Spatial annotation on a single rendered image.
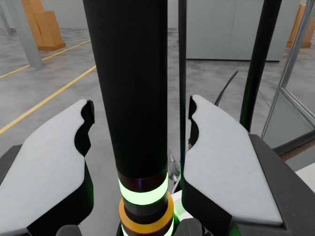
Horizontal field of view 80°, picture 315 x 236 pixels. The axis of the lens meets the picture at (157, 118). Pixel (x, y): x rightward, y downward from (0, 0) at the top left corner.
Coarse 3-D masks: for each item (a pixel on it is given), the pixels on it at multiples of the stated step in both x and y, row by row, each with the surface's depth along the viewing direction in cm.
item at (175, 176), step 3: (171, 153) 72; (171, 156) 69; (171, 159) 67; (171, 162) 66; (174, 174) 59; (177, 174) 59; (174, 177) 57; (177, 177) 57; (174, 180) 56; (174, 183) 56
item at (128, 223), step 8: (168, 192) 16; (120, 200) 15; (168, 200) 15; (120, 208) 15; (168, 208) 14; (120, 216) 14; (168, 216) 14; (128, 224) 14; (136, 224) 13; (152, 224) 13; (160, 224) 14; (136, 232) 13; (144, 232) 13; (152, 232) 13
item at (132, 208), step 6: (162, 198) 13; (126, 204) 13; (132, 204) 12; (150, 204) 12; (156, 204) 13; (162, 204) 13; (132, 210) 13; (138, 210) 13; (144, 210) 12; (150, 210) 13; (156, 210) 13
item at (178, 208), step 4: (176, 200) 18; (180, 200) 18; (176, 204) 18; (180, 204) 17; (176, 208) 17; (180, 208) 17; (176, 212) 17; (180, 212) 17; (184, 212) 17; (176, 220) 17
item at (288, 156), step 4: (312, 140) 25; (304, 144) 24; (308, 144) 25; (312, 144) 25; (296, 148) 24; (300, 148) 24; (304, 148) 24; (308, 148) 25; (288, 152) 23; (292, 152) 23; (296, 152) 24; (300, 152) 24; (280, 156) 23; (284, 156) 23; (288, 156) 23; (292, 156) 23; (284, 160) 23
